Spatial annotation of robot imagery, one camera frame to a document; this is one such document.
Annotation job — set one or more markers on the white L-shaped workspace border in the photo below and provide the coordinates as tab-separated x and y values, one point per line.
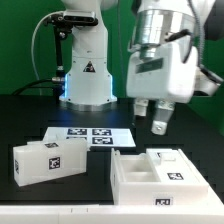
102	214

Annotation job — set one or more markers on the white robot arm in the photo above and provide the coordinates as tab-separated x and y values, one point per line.
88	84

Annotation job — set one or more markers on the white cabinet door panel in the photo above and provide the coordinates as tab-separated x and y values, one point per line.
173	167

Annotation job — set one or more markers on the white cabinet door block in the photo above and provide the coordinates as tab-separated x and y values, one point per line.
39	162

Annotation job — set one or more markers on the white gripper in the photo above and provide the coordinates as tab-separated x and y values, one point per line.
164	78

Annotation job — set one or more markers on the white cabinet body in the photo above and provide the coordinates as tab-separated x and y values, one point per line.
133	183

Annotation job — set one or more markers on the black camera on stand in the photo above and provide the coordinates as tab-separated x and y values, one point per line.
60	43

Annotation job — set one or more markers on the white marker sheet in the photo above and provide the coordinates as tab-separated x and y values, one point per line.
102	137

